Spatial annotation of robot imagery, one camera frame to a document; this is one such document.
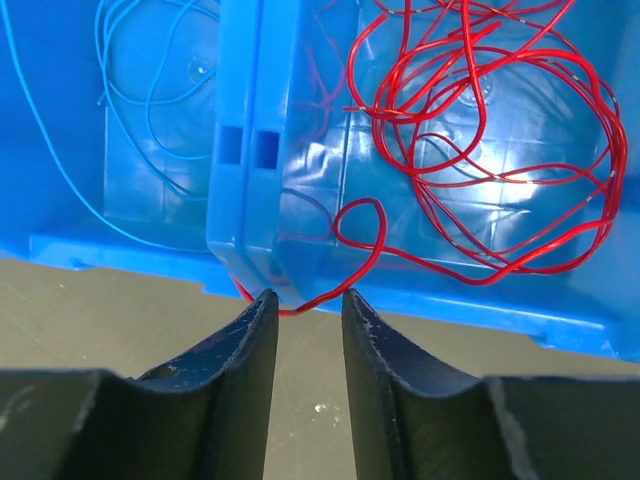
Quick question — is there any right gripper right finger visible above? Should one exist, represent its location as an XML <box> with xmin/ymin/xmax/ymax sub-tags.
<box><xmin>341</xmin><ymin>289</ymin><xmax>639</xmax><ymax>479</ymax></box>

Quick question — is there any blue plastic divided bin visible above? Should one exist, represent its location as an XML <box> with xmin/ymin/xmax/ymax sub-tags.
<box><xmin>1</xmin><ymin>1</ymin><xmax>639</xmax><ymax>362</ymax></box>

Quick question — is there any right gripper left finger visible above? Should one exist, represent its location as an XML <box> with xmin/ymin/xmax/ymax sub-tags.
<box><xmin>1</xmin><ymin>291</ymin><xmax>279</xmax><ymax>479</ymax></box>

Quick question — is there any red cable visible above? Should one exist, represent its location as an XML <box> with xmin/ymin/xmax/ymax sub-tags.
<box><xmin>232</xmin><ymin>0</ymin><xmax>629</xmax><ymax>317</ymax></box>

